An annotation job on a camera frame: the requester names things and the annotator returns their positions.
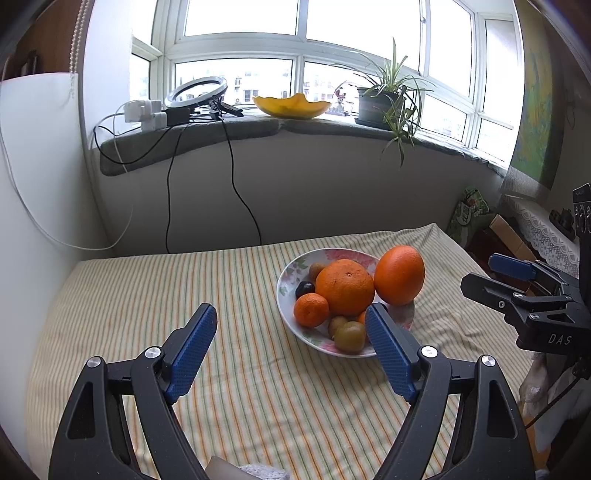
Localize greenish brown fruit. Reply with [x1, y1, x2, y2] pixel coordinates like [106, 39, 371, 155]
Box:
[334, 321, 367, 354]

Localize brown kiwi fruit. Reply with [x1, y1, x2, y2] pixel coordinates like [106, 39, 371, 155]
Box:
[308, 262, 325, 283]

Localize white lace cloth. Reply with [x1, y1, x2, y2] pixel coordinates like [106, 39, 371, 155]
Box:
[498, 194, 580, 278]

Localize cardboard box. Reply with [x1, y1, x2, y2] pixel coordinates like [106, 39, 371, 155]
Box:
[467, 214, 537, 262]

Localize green snack bag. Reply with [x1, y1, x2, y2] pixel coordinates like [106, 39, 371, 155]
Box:
[446, 186, 495, 248]

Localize large smooth orange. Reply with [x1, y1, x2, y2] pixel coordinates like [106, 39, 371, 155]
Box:
[374, 245, 426, 306]

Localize striped table cloth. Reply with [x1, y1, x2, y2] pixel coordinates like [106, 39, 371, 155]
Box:
[26, 224, 531, 479]

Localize large rough orange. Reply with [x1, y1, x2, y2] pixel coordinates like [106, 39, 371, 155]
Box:
[315, 259, 375, 317]

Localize small brown kiwi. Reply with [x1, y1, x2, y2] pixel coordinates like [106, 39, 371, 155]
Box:
[328, 316, 349, 339]

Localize potted spider plant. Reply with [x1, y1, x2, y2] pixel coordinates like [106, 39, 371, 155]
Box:
[341, 37, 432, 167]

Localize floral white plate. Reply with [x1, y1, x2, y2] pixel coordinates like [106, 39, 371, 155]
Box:
[275, 247, 417, 360]

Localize grey window sill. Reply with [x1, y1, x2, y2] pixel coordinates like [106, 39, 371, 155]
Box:
[98, 115, 509, 179]

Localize yellow bowl on sill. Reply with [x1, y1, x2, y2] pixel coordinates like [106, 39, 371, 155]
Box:
[253, 93, 332, 120]

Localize white power adapters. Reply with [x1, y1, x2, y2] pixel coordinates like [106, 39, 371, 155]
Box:
[123, 100, 167, 132]

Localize wall map poster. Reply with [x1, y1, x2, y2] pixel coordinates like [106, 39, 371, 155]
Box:
[511, 1, 565, 190]

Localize black cable left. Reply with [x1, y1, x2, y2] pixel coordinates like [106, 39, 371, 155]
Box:
[91, 121, 191, 255]

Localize black cable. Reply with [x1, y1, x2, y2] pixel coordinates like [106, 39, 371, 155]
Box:
[221, 115, 264, 246]
[91, 121, 191, 255]

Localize white cable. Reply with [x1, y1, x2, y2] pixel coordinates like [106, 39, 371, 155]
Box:
[0, 103, 136, 252]

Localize black cable right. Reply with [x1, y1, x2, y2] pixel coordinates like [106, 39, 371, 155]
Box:
[221, 115, 264, 246]

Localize ring light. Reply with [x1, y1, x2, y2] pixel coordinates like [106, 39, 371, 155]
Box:
[163, 76, 243, 127]

